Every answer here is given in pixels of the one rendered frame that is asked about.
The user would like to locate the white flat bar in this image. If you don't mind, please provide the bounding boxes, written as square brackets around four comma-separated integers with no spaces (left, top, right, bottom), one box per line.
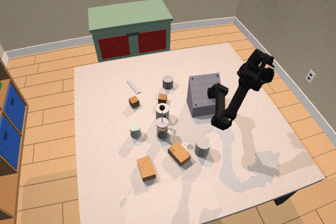
[127,79,141,94]

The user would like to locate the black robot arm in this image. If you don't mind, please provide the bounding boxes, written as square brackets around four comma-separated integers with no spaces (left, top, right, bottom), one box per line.
[207,49,275,130]

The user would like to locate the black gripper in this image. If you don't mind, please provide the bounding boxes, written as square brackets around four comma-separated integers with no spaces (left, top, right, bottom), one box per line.
[252,53,275,91]

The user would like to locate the brown cube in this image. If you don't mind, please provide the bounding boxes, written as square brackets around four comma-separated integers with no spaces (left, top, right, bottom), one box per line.
[158,93,167,104]
[129,96,140,109]

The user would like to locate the tan rectangular block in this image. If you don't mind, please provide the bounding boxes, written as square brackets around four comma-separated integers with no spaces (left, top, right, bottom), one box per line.
[137,156,156,182]
[168,141,191,167]

